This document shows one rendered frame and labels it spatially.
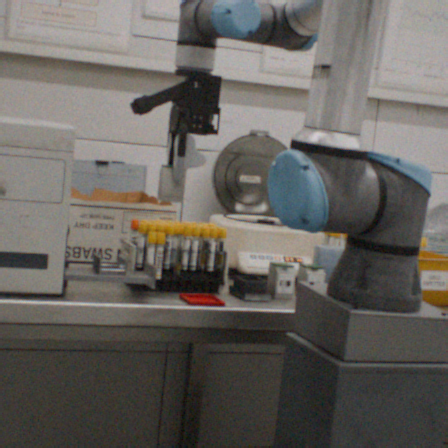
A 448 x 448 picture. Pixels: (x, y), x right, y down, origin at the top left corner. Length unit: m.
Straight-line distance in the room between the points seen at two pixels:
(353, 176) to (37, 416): 1.28
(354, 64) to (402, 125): 1.25
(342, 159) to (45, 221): 0.56
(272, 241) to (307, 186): 0.75
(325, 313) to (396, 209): 0.20
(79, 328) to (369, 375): 0.54
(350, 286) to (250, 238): 0.64
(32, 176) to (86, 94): 0.69
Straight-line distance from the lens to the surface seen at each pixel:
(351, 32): 1.38
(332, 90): 1.37
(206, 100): 1.78
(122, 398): 2.45
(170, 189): 1.77
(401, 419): 1.49
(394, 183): 1.44
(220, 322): 1.73
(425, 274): 2.00
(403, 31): 2.61
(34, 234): 1.65
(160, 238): 1.80
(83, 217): 1.97
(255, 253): 2.08
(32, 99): 2.28
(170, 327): 1.73
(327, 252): 1.97
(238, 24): 1.66
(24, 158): 1.64
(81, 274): 1.70
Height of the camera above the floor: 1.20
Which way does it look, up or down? 6 degrees down
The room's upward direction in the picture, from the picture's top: 6 degrees clockwise
